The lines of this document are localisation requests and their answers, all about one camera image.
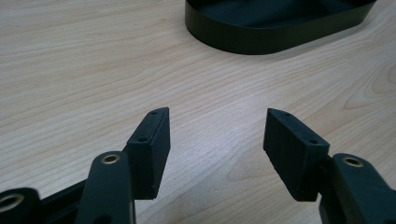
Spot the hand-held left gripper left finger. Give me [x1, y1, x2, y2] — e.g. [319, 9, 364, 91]
[122, 106, 172, 201]

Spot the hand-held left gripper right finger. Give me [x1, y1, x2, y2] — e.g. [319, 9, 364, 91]
[262, 107, 331, 203]

